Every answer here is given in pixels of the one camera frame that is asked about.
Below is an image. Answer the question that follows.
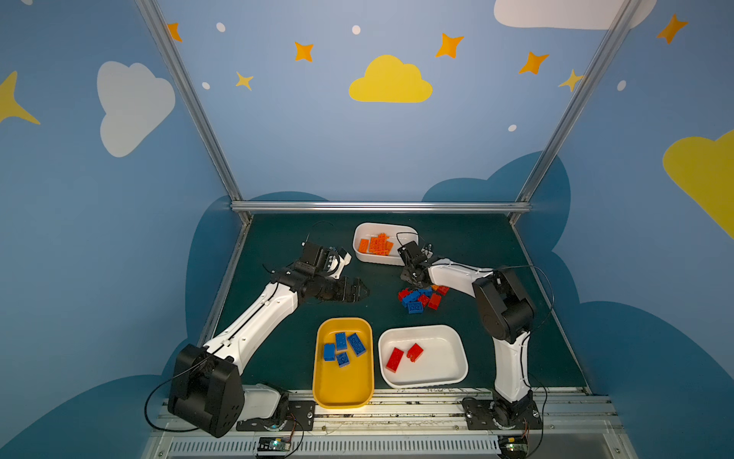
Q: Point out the red sloped brick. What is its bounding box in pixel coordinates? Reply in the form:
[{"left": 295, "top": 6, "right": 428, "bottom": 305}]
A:
[{"left": 426, "top": 293, "right": 443, "bottom": 310}]

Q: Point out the small orange lego brick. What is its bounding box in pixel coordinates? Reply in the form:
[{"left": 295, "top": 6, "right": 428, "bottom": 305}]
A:
[{"left": 357, "top": 239, "right": 370, "bottom": 254}]

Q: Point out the orange lego chassis piece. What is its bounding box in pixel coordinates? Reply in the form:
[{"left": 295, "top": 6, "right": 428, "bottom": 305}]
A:
[{"left": 369, "top": 233, "right": 394, "bottom": 256}]

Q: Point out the blue 2x3 lego brick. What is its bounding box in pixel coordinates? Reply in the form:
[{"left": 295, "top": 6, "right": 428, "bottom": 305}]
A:
[{"left": 335, "top": 332, "right": 348, "bottom": 352}]

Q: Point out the blue 2x4 brick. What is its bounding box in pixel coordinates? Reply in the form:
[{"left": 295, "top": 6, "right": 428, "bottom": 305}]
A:
[{"left": 347, "top": 333, "right": 367, "bottom": 357}]

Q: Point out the small blue 2x2 brick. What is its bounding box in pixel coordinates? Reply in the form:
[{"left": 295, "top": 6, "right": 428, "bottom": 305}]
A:
[{"left": 336, "top": 352, "right": 350, "bottom": 368}]

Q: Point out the red cube brick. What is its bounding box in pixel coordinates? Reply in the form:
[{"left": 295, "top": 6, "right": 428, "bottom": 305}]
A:
[{"left": 406, "top": 343, "right": 424, "bottom": 363}]

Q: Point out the red 2x4 lego brick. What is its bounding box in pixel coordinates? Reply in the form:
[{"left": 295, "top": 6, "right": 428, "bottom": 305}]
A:
[{"left": 385, "top": 347, "right": 404, "bottom": 373}]

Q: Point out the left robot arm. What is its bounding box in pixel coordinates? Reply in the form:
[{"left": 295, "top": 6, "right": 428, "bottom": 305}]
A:
[{"left": 167, "top": 242, "right": 369, "bottom": 438}]

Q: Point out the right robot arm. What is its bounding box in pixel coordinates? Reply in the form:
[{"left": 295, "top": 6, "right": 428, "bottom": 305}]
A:
[{"left": 398, "top": 241, "right": 536, "bottom": 428}]

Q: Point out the far white plastic bin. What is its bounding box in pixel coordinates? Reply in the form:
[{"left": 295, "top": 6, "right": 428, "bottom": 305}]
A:
[{"left": 353, "top": 222, "right": 419, "bottom": 267}]

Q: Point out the white plastic bin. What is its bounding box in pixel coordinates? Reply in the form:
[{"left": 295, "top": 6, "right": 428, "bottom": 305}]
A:
[
  {"left": 353, "top": 222, "right": 419, "bottom": 267},
  {"left": 378, "top": 324, "right": 468, "bottom": 389}
]

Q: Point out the near white plastic bin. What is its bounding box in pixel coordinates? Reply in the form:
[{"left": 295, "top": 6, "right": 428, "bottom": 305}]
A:
[{"left": 378, "top": 324, "right": 468, "bottom": 389}]

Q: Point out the yellow plastic bin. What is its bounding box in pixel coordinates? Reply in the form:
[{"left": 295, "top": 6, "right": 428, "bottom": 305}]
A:
[{"left": 313, "top": 317, "right": 375, "bottom": 409}]

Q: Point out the left circuit board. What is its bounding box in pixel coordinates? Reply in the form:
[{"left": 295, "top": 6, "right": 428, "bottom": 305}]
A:
[{"left": 255, "top": 437, "right": 292, "bottom": 457}]

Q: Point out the circuit board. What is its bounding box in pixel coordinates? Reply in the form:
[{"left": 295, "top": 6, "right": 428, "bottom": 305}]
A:
[
  {"left": 497, "top": 436, "right": 529, "bottom": 459},
  {"left": 255, "top": 437, "right": 292, "bottom": 457}
]

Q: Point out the right circuit board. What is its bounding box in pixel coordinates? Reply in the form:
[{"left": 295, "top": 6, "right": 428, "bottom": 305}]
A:
[{"left": 497, "top": 436, "right": 529, "bottom": 459}]

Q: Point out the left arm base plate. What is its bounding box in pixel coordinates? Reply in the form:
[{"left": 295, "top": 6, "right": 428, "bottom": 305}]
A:
[{"left": 235, "top": 401, "right": 317, "bottom": 432}]

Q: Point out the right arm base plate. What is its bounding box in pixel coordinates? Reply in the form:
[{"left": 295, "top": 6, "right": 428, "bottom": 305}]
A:
[{"left": 461, "top": 393, "right": 544, "bottom": 430}]

